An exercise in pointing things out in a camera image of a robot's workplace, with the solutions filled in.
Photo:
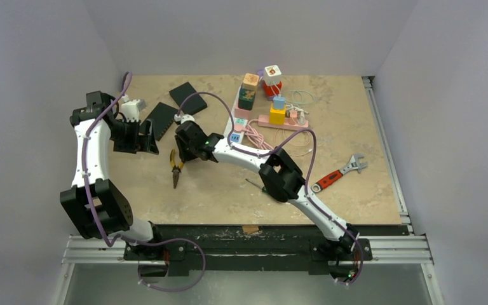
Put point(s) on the yellow cube charger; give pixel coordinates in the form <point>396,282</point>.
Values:
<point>276,117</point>

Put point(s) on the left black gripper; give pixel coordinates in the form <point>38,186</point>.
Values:
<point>131,147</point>

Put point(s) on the dark green cube charger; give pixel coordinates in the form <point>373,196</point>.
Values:
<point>246,99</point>

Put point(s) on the white power strip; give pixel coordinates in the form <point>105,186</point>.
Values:
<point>235,127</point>

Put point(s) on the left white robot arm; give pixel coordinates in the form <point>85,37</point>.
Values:
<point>96,207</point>

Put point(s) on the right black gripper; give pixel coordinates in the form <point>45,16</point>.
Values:
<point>183,149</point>

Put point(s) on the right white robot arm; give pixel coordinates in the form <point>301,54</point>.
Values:
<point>280,175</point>

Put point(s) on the white cube charger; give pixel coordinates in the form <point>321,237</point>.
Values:
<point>272,75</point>

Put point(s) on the red handled adjustable wrench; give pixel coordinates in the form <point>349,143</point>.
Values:
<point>354,164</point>

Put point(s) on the pink power strip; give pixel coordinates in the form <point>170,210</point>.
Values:
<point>263,121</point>

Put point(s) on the yellow handled pliers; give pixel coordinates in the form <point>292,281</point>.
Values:
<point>176,168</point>

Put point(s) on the black ribbed box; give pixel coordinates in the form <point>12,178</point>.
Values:
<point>162,117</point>

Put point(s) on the red cube charger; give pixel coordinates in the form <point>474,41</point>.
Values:
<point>271,90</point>

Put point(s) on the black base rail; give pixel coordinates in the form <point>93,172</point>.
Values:
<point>248,248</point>

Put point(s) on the green handled screwdriver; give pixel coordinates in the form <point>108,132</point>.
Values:
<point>262,188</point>

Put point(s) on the blue cube charger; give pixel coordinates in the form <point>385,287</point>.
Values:
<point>278,102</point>

